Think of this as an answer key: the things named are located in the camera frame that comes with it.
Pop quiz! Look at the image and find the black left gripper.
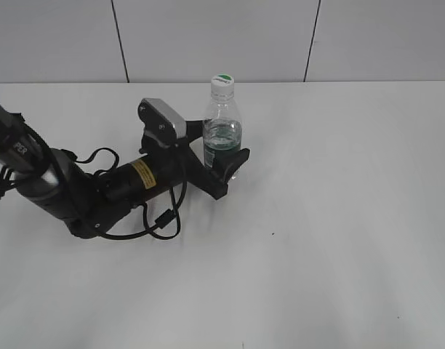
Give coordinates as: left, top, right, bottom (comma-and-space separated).
140, 116, 252, 201

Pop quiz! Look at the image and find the clear plastic water bottle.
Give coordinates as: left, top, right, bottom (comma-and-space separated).
203, 84, 242, 169

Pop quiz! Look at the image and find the white green bottle cap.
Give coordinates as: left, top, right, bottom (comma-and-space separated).
211, 74, 234, 95

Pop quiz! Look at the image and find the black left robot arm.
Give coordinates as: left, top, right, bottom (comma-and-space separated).
0, 98, 250, 239

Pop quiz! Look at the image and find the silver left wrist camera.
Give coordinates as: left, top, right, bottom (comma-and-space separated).
137, 97, 187, 148

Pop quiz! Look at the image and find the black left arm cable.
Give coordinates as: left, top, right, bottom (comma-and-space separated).
0, 145, 189, 241

